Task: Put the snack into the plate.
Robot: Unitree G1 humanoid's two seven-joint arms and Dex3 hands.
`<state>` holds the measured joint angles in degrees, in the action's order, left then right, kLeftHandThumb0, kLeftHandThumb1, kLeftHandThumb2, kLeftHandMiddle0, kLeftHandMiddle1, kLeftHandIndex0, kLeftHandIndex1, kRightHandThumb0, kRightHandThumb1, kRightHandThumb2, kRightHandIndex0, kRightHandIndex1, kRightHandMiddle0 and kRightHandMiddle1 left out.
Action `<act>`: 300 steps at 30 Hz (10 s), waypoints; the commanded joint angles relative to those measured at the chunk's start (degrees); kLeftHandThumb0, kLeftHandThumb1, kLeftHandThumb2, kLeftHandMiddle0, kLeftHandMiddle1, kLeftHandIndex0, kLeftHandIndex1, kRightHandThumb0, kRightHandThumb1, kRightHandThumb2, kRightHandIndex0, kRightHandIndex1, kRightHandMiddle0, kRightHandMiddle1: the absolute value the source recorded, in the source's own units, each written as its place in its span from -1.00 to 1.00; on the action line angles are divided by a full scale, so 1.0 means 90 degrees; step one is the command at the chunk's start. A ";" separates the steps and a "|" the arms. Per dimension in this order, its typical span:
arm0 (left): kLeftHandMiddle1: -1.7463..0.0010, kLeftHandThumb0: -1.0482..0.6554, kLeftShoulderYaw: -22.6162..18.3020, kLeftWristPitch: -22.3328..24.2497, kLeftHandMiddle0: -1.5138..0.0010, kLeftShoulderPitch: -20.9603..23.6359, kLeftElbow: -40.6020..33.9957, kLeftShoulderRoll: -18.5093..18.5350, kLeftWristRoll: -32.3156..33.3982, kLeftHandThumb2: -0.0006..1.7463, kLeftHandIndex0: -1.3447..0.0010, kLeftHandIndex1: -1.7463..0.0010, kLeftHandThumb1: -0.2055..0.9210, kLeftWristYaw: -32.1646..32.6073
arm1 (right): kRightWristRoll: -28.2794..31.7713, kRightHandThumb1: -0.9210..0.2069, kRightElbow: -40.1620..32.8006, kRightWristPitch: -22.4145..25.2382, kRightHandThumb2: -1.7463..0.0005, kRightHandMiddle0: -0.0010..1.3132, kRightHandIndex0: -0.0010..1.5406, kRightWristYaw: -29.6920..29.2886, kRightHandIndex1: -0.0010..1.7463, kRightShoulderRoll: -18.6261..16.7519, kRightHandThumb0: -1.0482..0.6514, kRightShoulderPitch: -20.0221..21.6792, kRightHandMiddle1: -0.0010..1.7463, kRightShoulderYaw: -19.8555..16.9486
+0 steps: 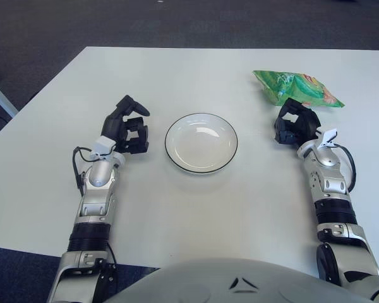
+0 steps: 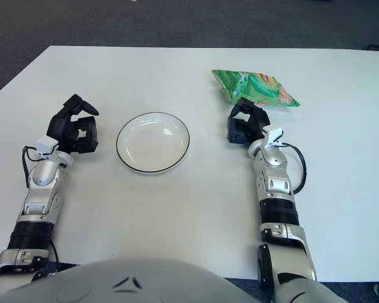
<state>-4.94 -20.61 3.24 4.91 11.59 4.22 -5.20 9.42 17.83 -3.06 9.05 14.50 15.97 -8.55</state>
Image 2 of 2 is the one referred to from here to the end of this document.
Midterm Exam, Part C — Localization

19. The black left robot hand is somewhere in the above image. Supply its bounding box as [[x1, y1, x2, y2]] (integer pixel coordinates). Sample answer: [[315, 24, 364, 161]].
[[45, 93, 100, 155]]

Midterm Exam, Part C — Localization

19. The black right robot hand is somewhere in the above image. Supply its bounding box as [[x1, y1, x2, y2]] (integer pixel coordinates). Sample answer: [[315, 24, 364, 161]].
[[226, 97, 272, 146]]

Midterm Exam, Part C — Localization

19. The green snack chips bag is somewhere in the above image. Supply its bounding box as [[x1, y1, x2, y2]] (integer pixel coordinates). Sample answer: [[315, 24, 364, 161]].
[[210, 69, 301, 108]]

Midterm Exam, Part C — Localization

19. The white plate black rim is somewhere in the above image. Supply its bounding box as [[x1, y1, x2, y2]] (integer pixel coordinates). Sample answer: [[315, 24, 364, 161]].
[[116, 112, 191, 174]]

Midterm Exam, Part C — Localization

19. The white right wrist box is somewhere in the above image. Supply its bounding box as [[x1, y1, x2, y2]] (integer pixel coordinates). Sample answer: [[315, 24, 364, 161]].
[[262, 127, 285, 148]]

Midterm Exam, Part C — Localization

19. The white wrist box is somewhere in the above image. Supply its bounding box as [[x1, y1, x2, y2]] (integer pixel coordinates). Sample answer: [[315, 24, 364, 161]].
[[262, 127, 285, 148], [36, 135, 59, 156]]

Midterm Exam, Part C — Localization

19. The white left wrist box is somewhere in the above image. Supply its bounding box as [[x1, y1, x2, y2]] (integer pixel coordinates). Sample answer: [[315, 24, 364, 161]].
[[36, 135, 59, 156]]

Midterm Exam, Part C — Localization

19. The grey robot torso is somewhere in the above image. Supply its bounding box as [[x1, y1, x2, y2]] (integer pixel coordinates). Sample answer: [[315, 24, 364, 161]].
[[0, 257, 263, 303]]

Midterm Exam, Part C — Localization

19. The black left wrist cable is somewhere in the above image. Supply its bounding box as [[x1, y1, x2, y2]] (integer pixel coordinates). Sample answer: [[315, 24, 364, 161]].
[[21, 145, 40, 187]]

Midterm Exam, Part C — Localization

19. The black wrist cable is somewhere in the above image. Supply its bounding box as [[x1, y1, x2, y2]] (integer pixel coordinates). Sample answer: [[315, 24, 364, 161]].
[[21, 145, 40, 187], [282, 142, 307, 193]]

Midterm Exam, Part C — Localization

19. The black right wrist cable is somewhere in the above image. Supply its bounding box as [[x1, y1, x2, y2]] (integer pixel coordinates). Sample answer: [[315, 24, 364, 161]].
[[282, 142, 307, 193]]

